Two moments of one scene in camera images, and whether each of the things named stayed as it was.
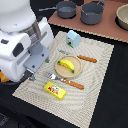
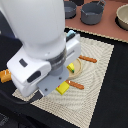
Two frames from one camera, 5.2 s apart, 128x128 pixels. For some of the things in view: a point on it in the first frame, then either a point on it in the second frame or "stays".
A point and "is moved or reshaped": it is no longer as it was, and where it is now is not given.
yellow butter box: (55, 90) is moved or reshaped
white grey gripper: (37, 58) to (58, 74)
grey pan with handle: (65, 9) stays
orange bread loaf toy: (3, 78) stays
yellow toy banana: (68, 64) stays
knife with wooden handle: (85, 58) stays
